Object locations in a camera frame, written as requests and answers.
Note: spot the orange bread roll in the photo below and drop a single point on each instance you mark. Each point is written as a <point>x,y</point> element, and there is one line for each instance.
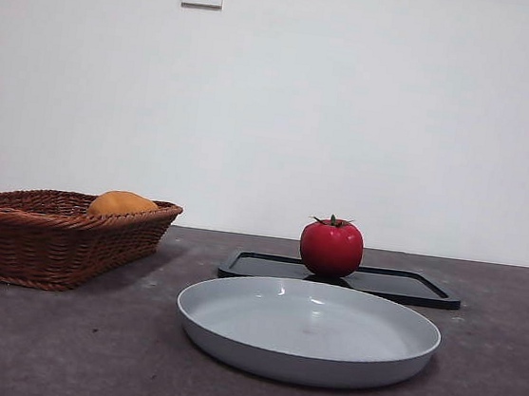
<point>124,203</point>

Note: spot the grey round plate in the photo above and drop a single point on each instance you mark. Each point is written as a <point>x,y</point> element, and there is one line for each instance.
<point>307,327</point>

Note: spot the black rectangular tray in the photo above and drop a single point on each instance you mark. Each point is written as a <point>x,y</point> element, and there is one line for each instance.
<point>402,285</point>

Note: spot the brown wicker basket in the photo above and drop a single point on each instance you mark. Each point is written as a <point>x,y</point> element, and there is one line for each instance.
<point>48,250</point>

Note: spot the red tomato with green stem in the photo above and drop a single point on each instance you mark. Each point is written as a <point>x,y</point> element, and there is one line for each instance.
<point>331,249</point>

